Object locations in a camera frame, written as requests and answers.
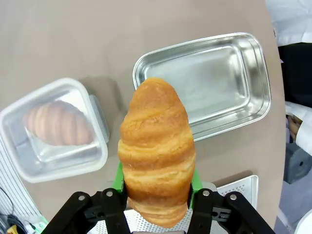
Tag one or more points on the person's left hand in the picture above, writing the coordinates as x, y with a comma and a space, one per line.
293, 128

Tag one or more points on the green connector plug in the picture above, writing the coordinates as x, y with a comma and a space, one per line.
36, 225

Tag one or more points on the person's left forearm white sleeve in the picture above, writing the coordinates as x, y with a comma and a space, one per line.
306, 131

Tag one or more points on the person in white coat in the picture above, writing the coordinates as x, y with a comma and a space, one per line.
292, 22

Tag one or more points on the clear plastic lid white seal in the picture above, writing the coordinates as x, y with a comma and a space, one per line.
61, 84

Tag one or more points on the golden brown croissant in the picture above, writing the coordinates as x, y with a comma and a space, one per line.
156, 146
58, 124

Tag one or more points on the white ribbed panel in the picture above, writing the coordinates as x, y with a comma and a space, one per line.
14, 175

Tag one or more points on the perforated silver metal tray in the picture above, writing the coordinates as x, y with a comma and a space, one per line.
241, 192

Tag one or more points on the grey metal bracket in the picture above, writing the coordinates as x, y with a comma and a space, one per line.
297, 163

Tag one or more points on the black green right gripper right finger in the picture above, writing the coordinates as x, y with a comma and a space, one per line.
209, 212

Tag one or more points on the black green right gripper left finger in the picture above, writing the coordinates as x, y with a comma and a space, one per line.
107, 209

